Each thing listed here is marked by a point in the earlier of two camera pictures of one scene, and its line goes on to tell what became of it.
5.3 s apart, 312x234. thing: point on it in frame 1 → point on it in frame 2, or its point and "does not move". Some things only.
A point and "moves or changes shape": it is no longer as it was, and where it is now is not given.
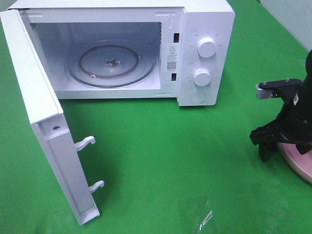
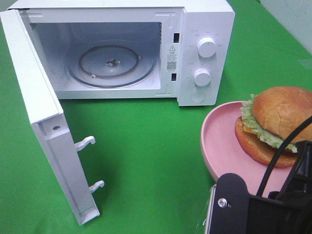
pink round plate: [302, 163] moves or changes shape
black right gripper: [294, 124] → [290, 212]
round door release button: [198, 97] does not move
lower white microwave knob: [202, 77] does not move
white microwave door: [47, 116] does not move
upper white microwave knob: [206, 47] does not move
